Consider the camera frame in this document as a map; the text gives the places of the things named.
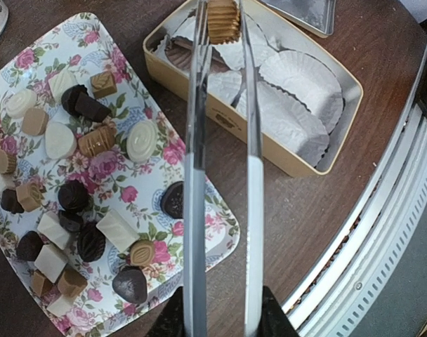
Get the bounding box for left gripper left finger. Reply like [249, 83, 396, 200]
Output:
[146, 286, 185, 337]

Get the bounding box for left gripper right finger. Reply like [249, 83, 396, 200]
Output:
[261, 286, 298, 337]

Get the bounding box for metal tongs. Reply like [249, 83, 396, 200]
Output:
[183, 1, 265, 336]

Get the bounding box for bear print tin lid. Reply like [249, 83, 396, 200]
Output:
[261, 0, 336, 39]

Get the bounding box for ridged caramel chocolate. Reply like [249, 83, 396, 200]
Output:
[207, 0, 241, 45]

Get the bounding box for dark leaf chocolate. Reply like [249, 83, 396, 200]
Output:
[77, 222, 105, 263]

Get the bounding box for white square chocolate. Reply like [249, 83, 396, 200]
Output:
[96, 209, 139, 253]

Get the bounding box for dark round chocolate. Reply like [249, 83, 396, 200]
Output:
[58, 180, 89, 213]

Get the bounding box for white oval chocolate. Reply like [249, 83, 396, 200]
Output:
[126, 120, 158, 163]

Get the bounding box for caramel log chocolate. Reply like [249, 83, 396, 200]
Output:
[78, 126, 116, 158]

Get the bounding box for tan chocolate tin box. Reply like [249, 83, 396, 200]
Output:
[143, 1, 363, 177]

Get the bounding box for floral rectangular tray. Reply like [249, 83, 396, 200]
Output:
[0, 12, 240, 337]

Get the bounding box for white paper cup liner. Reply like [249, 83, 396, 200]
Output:
[154, 15, 276, 105]
[259, 50, 343, 133]
[256, 81, 329, 167]

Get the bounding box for front aluminium rail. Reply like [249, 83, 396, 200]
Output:
[282, 20, 427, 336]

